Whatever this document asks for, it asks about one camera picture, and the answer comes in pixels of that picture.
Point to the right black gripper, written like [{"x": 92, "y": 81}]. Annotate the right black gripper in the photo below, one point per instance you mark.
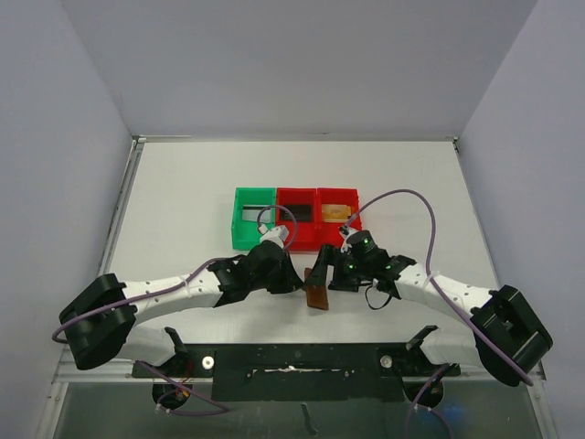
[{"x": 333, "y": 267}]

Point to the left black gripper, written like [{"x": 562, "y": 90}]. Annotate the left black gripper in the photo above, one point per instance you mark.
[{"x": 290, "y": 280}]

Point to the brown leather card holder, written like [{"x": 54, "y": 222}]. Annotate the brown leather card holder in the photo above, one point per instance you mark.
[{"x": 316, "y": 295}]

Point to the green plastic bin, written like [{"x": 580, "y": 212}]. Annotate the green plastic bin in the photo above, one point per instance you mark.
[{"x": 245, "y": 235}]

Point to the red plastic bin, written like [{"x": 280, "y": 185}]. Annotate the red plastic bin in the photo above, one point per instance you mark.
[
  {"x": 302, "y": 237},
  {"x": 329, "y": 233}
]

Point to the silver credit card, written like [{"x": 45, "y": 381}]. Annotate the silver credit card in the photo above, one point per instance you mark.
[{"x": 252, "y": 213}]

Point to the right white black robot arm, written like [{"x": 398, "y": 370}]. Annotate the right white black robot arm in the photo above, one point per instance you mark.
[{"x": 508, "y": 337}]

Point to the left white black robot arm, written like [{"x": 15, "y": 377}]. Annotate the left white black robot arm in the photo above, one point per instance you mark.
[{"x": 107, "y": 320}]

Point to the gold credit card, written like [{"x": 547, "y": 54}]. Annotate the gold credit card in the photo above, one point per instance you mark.
[{"x": 336, "y": 213}]

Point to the black credit card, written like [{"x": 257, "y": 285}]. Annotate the black credit card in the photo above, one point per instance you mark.
[{"x": 298, "y": 212}]

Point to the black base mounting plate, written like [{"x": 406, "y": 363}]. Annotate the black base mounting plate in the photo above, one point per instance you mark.
[{"x": 387, "y": 372}]

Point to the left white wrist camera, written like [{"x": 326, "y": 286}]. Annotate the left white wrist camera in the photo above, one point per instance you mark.
[{"x": 277, "y": 234}]

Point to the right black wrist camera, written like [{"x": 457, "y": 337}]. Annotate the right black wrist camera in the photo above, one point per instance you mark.
[{"x": 361, "y": 244}]

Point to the aluminium frame rail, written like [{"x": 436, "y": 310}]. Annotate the aluminium frame rail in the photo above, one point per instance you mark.
[{"x": 113, "y": 371}]

